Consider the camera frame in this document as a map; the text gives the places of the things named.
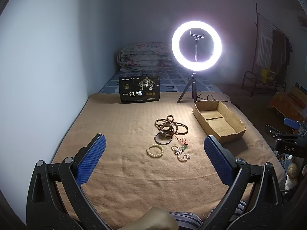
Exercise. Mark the cardboard box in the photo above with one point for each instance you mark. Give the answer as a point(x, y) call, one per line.
point(236, 122)

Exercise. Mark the person's striped pants leg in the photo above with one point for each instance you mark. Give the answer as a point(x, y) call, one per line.
point(235, 214)

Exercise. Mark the blue patterned bed sheet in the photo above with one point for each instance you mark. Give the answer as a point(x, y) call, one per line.
point(168, 81)

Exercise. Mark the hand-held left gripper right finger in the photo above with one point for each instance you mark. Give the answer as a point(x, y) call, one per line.
point(218, 158)

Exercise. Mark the silver bangle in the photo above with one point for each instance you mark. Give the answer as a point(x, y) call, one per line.
point(155, 138)

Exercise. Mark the person's right hand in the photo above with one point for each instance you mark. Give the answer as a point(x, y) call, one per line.
point(292, 169)

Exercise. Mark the white striped hanging cloth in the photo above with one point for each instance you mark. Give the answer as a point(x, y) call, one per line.
point(263, 40)

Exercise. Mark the person's bare foot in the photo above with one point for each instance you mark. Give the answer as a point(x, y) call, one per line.
point(151, 219)

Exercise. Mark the wooden clothes rack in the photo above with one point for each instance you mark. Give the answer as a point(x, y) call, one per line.
point(257, 40)

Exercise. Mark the folded floral quilt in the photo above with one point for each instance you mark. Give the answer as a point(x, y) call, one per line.
point(144, 57)

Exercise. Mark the black tripod stand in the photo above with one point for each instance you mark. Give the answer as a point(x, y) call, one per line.
point(193, 81)

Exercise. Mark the yellow box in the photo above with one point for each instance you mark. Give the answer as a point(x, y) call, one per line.
point(267, 75)

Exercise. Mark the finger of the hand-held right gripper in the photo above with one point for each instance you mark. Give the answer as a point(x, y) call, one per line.
point(291, 122)
point(273, 131)

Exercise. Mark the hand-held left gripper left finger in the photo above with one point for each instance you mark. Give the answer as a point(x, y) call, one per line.
point(92, 158)

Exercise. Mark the dark hanging clothes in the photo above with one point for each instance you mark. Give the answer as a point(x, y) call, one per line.
point(279, 50)

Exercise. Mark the black printed snack bag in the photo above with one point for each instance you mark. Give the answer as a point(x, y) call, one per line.
point(139, 93)

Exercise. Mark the flat cardboard carton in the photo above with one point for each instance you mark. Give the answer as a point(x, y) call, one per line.
point(297, 94)

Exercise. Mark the black metal rack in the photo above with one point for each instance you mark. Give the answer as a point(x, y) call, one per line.
point(249, 76)

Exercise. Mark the bench with orange cloth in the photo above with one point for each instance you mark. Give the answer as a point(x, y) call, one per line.
point(280, 103)

